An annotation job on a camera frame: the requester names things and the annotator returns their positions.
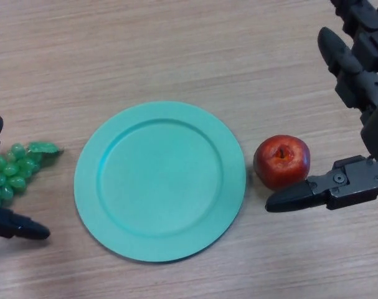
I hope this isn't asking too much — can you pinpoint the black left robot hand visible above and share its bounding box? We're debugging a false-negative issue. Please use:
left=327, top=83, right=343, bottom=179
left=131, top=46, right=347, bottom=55
left=0, top=116, right=51, bottom=240

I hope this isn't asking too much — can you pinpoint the green grapes bunch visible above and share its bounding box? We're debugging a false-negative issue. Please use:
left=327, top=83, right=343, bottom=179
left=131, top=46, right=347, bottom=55
left=0, top=141, right=64, bottom=209

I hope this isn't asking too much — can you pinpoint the red apple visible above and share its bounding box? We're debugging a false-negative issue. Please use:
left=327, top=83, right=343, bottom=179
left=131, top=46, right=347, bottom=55
left=253, top=134, right=311, bottom=191

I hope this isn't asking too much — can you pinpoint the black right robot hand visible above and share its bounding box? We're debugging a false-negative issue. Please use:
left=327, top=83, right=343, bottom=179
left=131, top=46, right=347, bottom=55
left=265, top=0, right=378, bottom=213

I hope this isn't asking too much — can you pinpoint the teal round plate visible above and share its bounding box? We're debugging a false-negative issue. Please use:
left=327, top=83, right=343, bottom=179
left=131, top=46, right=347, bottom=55
left=73, top=100, right=247, bottom=262

